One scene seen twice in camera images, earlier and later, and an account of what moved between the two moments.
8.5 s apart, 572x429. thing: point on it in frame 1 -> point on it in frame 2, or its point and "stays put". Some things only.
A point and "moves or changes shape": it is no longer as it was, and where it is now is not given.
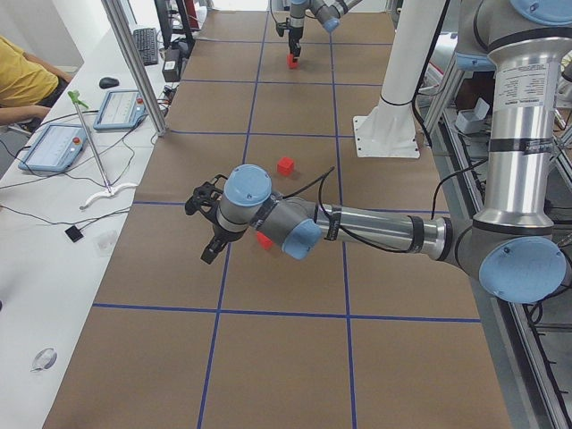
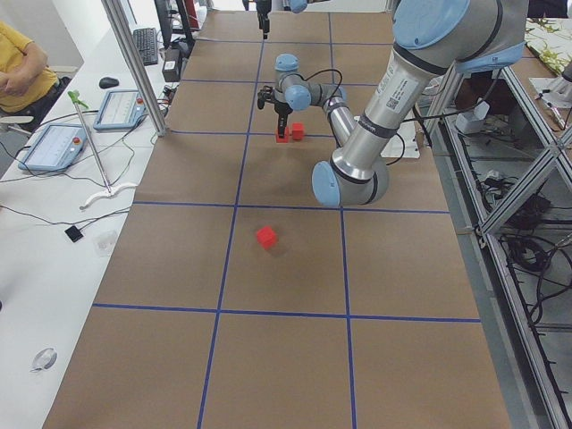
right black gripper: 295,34 -> 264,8
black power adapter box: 171,65 stays put
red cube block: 290,62 moves or changes shape
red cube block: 285,166 -> 282,140
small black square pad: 74,234 stays put
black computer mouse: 108,82 stays put
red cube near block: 264,240 stays put
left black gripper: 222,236 -> 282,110
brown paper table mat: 340,338 stays put
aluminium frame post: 136,65 stays put
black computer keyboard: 147,42 stays put
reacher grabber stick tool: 109,189 stays put
